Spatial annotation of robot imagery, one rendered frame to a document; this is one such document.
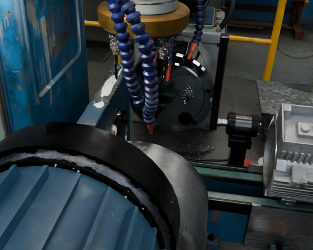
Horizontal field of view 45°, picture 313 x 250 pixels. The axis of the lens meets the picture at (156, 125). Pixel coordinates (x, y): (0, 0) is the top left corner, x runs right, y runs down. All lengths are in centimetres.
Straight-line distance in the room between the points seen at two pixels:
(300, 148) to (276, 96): 63
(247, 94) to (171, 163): 110
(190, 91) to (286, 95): 52
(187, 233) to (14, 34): 42
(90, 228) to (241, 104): 138
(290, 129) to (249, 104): 75
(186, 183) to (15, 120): 34
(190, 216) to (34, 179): 35
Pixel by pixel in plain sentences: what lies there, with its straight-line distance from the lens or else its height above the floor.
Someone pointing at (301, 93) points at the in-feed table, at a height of 92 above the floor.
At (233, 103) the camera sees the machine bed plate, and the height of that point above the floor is 80.
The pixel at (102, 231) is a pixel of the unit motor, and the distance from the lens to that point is 25.
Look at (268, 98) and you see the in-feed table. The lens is 141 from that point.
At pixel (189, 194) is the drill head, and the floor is 113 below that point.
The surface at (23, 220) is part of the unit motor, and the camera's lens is 24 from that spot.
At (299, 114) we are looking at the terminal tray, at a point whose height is 112.
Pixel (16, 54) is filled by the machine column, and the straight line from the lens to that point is 69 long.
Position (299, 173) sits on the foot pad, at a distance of 85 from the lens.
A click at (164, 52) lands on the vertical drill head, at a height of 126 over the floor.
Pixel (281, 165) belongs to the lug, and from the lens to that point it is 84.
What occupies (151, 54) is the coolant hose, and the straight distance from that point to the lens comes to 56.
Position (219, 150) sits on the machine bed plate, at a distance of 129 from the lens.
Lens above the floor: 152
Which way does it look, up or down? 31 degrees down
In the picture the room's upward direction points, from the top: 2 degrees clockwise
